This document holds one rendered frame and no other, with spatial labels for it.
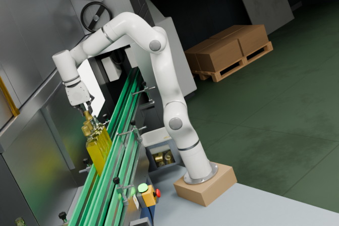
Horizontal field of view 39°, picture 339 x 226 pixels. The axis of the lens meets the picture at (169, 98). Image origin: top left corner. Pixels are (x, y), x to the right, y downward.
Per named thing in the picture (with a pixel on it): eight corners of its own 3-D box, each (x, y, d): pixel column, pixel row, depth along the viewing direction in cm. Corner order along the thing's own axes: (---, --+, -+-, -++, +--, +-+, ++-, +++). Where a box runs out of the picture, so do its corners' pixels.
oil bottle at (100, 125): (108, 158, 256) (93, 123, 249) (118, 155, 255) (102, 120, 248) (106, 163, 250) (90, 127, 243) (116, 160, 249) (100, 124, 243)
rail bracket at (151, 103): (140, 115, 327) (128, 86, 320) (164, 108, 325) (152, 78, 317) (140, 118, 323) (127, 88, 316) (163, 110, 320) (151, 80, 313)
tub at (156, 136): (146, 146, 284) (140, 133, 281) (181, 135, 280) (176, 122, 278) (143, 160, 268) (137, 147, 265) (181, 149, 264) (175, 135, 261)
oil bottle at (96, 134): (104, 169, 245) (88, 132, 238) (114, 166, 244) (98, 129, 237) (102, 174, 240) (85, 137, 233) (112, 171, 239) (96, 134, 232)
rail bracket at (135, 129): (122, 145, 264) (114, 125, 260) (151, 136, 261) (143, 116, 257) (121, 148, 261) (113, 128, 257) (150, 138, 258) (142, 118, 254)
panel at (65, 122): (102, 102, 317) (81, 55, 306) (106, 101, 317) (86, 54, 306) (69, 170, 233) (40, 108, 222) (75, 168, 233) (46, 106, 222)
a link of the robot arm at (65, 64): (65, 76, 236) (61, 82, 228) (54, 52, 232) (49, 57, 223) (80, 71, 235) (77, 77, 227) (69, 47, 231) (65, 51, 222)
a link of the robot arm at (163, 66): (166, 131, 235) (167, 118, 251) (190, 126, 234) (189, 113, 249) (139, 34, 218) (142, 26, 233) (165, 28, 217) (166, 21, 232)
